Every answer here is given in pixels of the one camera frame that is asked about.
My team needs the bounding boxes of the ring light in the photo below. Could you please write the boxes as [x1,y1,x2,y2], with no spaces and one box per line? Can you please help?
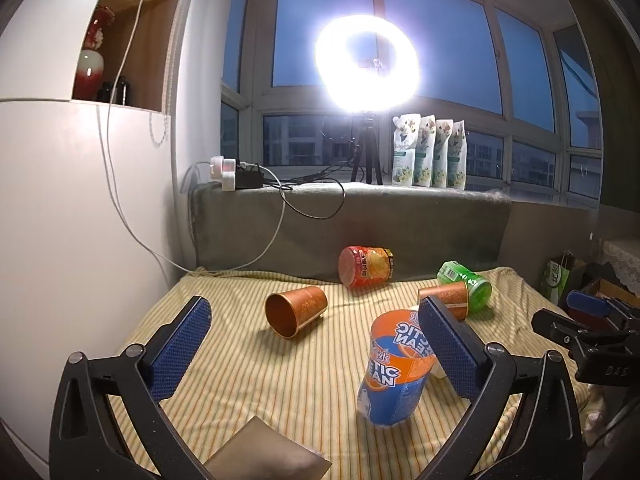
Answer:
[314,15,421,113]

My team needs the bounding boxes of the red and white vase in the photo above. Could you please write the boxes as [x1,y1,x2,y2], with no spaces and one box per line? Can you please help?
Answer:
[75,6,115,101]

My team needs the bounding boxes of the white cable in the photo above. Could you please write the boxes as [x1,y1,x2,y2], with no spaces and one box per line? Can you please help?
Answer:
[97,0,288,276]

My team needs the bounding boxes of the white cabinet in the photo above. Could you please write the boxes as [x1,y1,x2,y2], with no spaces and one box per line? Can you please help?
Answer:
[0,0,201,466]

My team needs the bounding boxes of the cardboard box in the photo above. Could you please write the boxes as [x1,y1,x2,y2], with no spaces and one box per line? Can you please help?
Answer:
[575,276,640,311]

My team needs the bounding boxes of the black tripod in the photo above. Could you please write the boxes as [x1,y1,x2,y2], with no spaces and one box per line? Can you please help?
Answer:
[349,112,385,186]

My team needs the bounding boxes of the green paper bag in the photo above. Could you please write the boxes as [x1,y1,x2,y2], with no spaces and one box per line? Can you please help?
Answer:
[540,254,575,306]

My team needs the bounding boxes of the black cable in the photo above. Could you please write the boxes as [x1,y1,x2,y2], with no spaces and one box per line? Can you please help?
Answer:
[260,160,362,221]

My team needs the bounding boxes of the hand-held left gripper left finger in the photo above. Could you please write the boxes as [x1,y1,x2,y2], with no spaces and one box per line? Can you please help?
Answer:
[49,296,212,480]

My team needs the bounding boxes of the grey square pad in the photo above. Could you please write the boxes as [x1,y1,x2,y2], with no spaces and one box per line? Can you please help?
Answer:
[204,415,332,480]

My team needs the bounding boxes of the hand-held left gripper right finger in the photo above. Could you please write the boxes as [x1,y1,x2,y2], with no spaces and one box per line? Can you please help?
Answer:
[415,296,585,480]

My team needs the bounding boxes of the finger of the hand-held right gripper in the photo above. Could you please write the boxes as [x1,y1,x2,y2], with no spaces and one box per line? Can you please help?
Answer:
[566,290,640,322]
[531,309,623,357]

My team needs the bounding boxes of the green can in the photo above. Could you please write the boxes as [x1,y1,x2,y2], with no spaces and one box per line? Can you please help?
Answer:
[436,260,493,313]

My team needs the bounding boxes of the window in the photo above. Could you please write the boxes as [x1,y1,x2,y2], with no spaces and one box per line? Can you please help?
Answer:
[220,0,605,211]

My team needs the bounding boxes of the blue and orange plastic bottle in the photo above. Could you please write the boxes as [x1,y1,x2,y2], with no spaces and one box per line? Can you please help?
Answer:
[356,307,442,428]

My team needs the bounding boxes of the white lace cloth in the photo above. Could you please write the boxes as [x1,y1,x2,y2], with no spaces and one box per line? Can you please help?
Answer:
[600,239,640,286]

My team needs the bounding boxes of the copper metal cup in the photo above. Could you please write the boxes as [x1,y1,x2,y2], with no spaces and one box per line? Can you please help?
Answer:
[265,285,329,339]
[417,281,471,321]

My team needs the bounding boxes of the yellow striped cloth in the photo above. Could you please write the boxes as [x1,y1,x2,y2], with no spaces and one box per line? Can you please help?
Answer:
[107,266,601,480]

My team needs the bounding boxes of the red snack canister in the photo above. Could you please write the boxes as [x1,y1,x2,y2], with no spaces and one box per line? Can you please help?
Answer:
[337,246,396,290]

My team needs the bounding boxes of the white green refill pouch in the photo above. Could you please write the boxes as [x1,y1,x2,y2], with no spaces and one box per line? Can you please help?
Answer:
[448,120,469,192]
[391,112,422,188]
[432,119,454,190]
[415,116,438,189]

